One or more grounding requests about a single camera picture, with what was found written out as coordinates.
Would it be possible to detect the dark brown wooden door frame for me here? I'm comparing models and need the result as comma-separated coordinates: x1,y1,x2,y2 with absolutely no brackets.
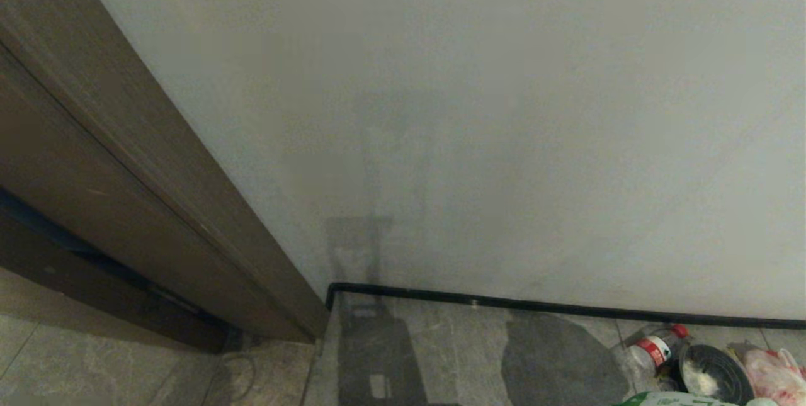
0,0,330,344

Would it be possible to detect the clear plastic bottle red cap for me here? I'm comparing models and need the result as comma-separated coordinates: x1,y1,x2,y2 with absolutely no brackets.
610,324,690,384

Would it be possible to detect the green white plastic wrapper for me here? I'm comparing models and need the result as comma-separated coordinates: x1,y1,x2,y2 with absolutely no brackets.
615,391,781,406

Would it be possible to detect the pink white plastic bag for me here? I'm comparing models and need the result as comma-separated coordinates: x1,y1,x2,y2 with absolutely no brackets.
726,342,806,406

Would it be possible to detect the grey cable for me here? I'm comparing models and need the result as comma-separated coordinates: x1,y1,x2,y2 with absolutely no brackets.
217,330,265,405

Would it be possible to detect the black round food container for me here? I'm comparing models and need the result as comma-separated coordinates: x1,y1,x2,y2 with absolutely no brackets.
670,344,756,405

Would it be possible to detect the dark brown wooden door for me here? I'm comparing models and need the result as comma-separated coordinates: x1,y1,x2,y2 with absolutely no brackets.
0,187,235,354

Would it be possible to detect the black baseboard strip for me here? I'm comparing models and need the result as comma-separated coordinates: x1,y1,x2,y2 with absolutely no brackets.
326,282,806,330

